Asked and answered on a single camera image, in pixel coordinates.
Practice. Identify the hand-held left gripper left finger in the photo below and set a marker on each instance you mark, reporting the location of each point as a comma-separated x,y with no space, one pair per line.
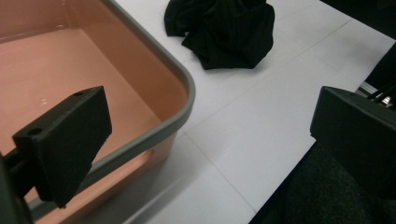
65,146

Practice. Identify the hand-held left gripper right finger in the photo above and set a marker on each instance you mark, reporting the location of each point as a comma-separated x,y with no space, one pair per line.
358,137

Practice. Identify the pink plastic basin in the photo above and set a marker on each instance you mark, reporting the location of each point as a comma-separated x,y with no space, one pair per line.
81,84

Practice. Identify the black cloth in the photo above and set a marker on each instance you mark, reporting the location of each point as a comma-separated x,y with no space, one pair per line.
224,31

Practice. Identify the metal stand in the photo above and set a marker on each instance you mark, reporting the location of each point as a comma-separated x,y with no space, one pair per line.
378,95

